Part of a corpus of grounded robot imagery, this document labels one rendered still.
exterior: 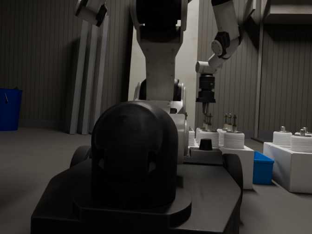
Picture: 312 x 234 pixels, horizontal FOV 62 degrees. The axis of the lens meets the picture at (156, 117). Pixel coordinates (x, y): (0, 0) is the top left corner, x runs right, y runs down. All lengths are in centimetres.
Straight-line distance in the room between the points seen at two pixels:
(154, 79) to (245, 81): 296
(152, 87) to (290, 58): 325
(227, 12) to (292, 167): 74
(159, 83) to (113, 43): 302
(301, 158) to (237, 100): 255
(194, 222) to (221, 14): 97
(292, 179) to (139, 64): 243
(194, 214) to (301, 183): 93
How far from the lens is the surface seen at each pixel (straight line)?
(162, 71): 94
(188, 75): 323
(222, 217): 47
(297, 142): 136
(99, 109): 330
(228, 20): 124
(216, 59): 138
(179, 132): 56
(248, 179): 127
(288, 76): 402
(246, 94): 382
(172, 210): 42
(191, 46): 336
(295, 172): 133
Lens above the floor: 34
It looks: 1 degrees down
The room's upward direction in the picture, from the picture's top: 2 degrees clockwise
